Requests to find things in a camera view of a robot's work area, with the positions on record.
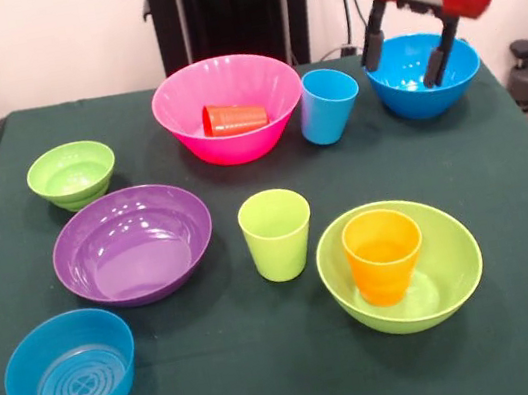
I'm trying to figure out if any blue plastic cup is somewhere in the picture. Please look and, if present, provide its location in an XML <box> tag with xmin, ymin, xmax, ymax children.
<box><xmin>292</xmin><ymin>63</ymin><xmax>369</xmax><ymax>150</ymax></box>

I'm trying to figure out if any small green ribbed bowl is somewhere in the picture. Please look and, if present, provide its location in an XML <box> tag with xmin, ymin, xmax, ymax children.
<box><xmin>21</xmin><ymin>135</ymin><xmax>124</xmax><ymax>220</ymax></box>

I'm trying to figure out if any purple plastic bowl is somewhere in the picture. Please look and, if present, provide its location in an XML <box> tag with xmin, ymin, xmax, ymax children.
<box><xmin>42</xmin><ymin>174</ymin><xmax>225</xmax><ymax>319</ymax></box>

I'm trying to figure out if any orange plastic cup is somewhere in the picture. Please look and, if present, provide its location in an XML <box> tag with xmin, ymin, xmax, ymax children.
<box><xmin>337</xmin><ymin>202</ymin><xmax>434</xmax><ymax>313</ymax></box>

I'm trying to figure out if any large green plastic bowl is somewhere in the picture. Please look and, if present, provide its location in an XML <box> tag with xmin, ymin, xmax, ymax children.
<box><xmin>307</xmin><ymin>185</ymin><xmax>494</xmax><ymax>349</ymax></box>

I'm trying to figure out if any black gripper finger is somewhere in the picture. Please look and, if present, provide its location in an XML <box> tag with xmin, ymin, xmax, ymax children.
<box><xmin>413</xmin><ymin>11</ymin><xmax>471</xmax><ymax>90</ymax></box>
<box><xmin>350</xmin><ymin>0</ymin><xmax>397</xmax><ymax>74</ymax></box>

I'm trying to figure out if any green plastic cup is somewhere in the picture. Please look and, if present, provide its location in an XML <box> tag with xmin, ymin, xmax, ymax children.
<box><xmin>233</xmin><ymin>182</ymin><xmax>323</xmax><ymax>288</ymax></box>

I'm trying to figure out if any dark green tablecloth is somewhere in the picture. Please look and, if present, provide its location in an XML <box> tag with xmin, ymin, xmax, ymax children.
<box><xmin>0</xmin><ymin>25</ymin><xmax>528</xmax><ymax>395</ymax></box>

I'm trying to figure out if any large blue plastic bowl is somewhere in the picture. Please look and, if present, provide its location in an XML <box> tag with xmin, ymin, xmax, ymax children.
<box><xmin>359</xmin><ymin>22</ymin><xmax>489</xmax><ymax>128</ymax></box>

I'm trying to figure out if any small blue patterned bowl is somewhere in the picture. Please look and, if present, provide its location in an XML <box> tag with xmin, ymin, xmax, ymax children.
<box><xmin>0</xmin><ymin>300</ymin><xmax>144</xmax><ymax>395</ymax></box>

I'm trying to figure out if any red plastic cup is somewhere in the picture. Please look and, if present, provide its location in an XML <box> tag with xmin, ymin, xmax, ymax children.
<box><xmin>199</xmin><ymin>95</ymin><xmax>272</xmax><ymax>140</ymax></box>

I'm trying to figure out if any pink plastic bowl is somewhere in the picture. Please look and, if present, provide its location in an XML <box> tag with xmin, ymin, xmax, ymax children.
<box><xmin>144</xmin><ymin>43</ymin><xmax>314</xmax><ymax>178</ymax></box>

